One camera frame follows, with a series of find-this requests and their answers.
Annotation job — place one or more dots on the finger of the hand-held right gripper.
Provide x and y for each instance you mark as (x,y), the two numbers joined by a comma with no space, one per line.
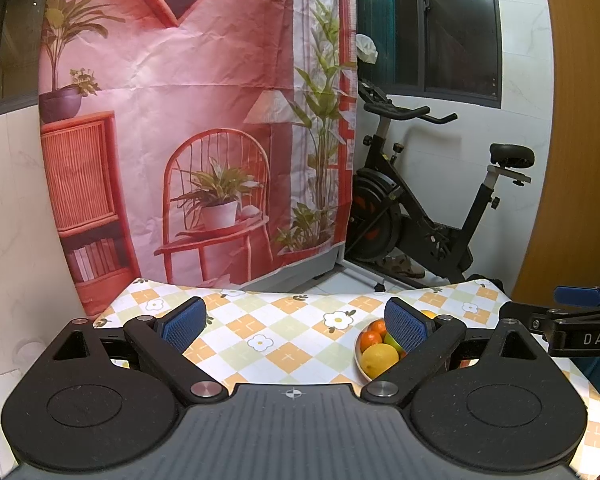
(526,316)
(580,295)

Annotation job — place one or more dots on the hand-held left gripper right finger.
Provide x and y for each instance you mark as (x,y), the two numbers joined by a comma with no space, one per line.
(405,326)

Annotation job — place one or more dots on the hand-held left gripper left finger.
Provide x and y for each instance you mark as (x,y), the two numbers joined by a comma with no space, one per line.
(182,326)

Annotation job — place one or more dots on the green apple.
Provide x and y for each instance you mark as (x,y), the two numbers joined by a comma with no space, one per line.
(391,342)

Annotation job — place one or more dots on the yellow lemon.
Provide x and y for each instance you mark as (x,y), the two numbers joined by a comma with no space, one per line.
(379,358)

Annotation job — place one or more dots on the beige plate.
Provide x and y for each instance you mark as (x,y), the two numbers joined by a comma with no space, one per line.
(360,365)

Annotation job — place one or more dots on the brown sandal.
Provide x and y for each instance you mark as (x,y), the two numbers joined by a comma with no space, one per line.
(402,266)

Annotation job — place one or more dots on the black exercise bike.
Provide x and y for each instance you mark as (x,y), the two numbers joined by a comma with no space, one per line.
(420,230)

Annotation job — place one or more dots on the checkered flower tablecloth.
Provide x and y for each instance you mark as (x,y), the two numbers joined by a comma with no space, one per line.
(280,330)

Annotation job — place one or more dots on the grey backdrop stand base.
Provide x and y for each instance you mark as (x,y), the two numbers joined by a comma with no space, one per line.
(320,266)

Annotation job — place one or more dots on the wooden door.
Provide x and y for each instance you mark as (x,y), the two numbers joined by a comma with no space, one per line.
(580,135)

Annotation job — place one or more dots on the dark glass window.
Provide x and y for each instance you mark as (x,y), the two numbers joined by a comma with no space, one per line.
(455,35)

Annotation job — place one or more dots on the dark framed window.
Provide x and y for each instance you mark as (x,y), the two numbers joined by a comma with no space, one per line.
(10,35)

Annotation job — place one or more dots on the printed wall tapestry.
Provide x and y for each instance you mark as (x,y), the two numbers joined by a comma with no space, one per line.
(180,85)

